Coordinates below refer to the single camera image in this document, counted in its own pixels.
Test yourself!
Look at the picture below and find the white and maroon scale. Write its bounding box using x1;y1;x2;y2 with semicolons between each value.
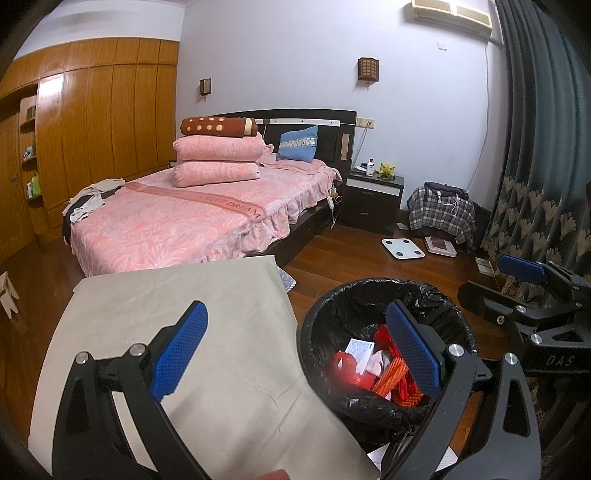
424;235;458;258

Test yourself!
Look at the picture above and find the pink folded quilt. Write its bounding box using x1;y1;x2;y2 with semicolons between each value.
173;159;260;188
173;134;274;163

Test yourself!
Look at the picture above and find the bin with black liner bag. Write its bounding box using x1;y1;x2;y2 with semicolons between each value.
299;277;477;455

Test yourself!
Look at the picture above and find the blue pillow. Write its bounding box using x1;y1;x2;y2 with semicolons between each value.
276;126;319;162

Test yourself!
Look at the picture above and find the plaid shirt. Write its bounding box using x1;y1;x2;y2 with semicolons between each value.
406;187;476;245

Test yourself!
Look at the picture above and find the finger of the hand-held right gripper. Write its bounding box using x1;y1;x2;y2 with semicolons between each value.
458;281;578;344
498;254;591;305

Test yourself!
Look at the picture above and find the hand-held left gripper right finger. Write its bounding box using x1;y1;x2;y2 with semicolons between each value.
383;299;542;480

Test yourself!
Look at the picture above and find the dark wooden bed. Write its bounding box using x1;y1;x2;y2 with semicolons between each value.
62;109;358;273

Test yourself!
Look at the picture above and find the dark patterned curtain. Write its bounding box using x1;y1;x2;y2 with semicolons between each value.
480;0;591;480

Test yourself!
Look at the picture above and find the wooden wardrobe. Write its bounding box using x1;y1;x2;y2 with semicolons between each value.
0;38;180;259

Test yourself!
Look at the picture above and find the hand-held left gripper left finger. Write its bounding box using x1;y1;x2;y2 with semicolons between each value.
53;300;209;480

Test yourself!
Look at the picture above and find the dark nightstand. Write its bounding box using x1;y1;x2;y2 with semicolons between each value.
339;168;406;236

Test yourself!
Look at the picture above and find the red plastic bag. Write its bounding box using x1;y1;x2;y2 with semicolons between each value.
333;352;377;391

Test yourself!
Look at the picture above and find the beige garment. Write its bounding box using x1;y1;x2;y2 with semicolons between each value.
78;178;126;199

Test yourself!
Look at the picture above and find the white and blue cardboard box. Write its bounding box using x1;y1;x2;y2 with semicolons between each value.
344;338;376;365

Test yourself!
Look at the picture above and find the clothes pile on bed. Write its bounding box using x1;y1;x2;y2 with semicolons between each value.
63;194;107;222

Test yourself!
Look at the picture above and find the pink bedspread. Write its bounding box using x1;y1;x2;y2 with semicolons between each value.
65;159;343;274

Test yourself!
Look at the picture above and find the beige air conditioner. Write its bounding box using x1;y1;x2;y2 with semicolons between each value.
412;0;493;40

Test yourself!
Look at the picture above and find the white bathroom scale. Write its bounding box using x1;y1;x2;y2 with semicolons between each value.
381;237;426;260

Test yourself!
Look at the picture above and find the brown dotted bolster pillow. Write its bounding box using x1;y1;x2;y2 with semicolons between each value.
180;115;260;138

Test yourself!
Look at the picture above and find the dark hoodie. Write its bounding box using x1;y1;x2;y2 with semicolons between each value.
424;181;471;200

